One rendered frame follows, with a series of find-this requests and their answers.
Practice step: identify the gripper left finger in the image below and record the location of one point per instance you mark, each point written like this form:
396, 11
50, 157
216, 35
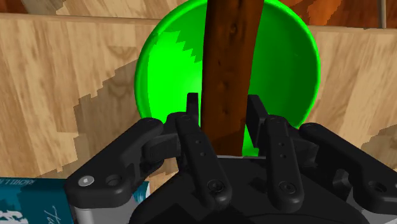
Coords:
192, 145

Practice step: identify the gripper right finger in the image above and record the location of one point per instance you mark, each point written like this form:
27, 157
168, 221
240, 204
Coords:
283, 149

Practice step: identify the brown wooden stick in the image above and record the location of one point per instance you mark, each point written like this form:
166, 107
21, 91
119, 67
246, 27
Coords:
228, 74

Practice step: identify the green bowl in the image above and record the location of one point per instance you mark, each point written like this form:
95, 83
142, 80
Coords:
167, 77

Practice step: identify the teal book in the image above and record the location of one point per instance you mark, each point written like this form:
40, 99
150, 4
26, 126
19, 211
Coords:
28, 201

